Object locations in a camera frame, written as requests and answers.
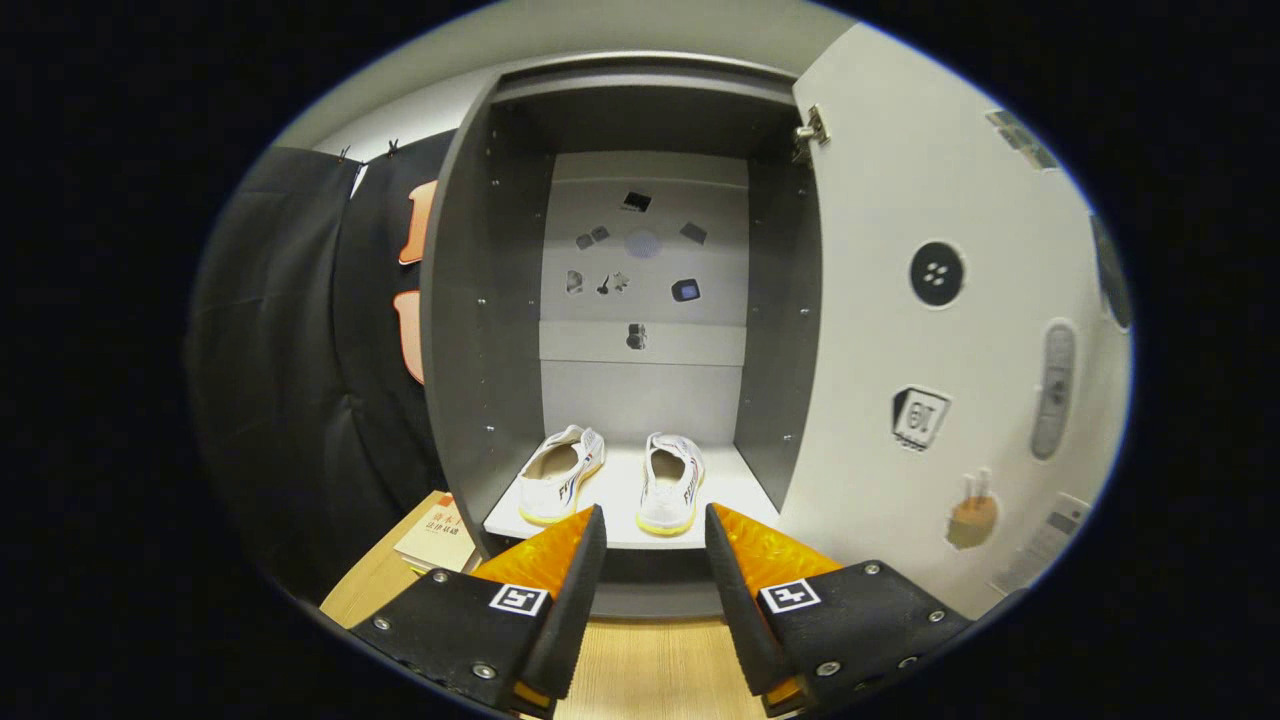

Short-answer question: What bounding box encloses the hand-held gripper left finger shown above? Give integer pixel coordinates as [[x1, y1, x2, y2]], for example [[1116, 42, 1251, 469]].
[[348, 503, 608, 716]]

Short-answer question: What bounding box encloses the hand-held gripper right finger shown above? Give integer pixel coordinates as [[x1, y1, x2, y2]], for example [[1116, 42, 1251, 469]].
[[704, 502, 976, 719]]

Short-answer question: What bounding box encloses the white canvas shoe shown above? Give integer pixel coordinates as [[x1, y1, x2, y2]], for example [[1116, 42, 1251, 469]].
[[517, 425, 607, 527], [636, 432, 706, 538]]

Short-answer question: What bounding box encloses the dark grey shoe cabinet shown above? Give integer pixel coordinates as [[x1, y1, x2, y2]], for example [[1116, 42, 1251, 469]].
[[420, 50, 826, 621]]

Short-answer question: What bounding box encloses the metal door hinge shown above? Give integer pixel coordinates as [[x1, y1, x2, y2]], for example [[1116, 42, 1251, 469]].
[[793, 103, 831, 161]]

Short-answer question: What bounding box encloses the beige cover book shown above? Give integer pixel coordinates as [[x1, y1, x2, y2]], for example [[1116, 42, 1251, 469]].
[[393, 490, 481, 573]]

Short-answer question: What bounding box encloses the black backdrop cloth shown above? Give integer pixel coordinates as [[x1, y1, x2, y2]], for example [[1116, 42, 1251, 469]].
[[185, 130, 461, 606]]

